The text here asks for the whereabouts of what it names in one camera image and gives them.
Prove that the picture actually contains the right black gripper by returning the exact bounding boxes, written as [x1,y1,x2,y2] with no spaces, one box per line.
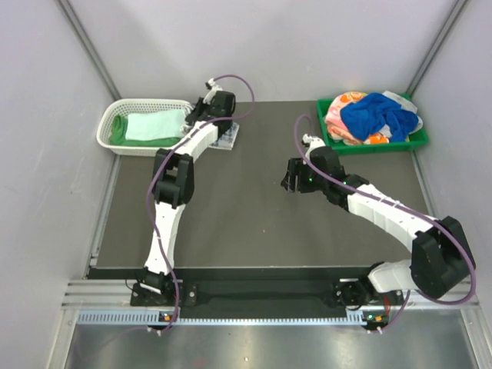
[282,158,329,194]

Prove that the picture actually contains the blue white patterned towel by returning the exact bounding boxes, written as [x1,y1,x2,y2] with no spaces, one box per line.
[209,122,240,151]

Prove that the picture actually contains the green microfiber towel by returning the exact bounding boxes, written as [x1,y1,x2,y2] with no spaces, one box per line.
[108,115,182,148]

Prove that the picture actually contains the light mint towel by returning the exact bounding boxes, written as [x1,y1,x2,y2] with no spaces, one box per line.
[125,109,185,141]

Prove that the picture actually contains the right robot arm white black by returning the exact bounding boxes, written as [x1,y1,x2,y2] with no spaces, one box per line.
[281,146,477,304]

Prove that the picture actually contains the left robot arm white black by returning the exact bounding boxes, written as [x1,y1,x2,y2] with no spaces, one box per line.
[131,91,236,307]

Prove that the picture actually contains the orange pink towel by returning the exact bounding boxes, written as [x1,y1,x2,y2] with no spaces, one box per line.
[324,91,390,146]

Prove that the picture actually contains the green plastic bin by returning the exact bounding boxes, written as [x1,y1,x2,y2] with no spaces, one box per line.
[317,95,428,155]

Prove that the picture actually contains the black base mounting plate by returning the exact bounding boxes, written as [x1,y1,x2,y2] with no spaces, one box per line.
[131,280,381,316]

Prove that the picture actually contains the white grey patterned towel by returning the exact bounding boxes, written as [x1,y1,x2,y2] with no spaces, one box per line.
[383,90,423,134]

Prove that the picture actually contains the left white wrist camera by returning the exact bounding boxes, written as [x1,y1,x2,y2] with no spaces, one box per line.
[203,78,223,105]

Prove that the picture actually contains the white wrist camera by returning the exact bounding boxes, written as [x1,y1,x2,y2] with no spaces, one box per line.
[203,78,223,105]
[301,134,326,156]

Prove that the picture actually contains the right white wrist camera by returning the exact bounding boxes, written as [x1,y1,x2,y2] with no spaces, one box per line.
[301,134,326,156]

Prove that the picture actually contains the white slotted cable duct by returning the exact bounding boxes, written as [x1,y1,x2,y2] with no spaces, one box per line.
[77,310,384,327]

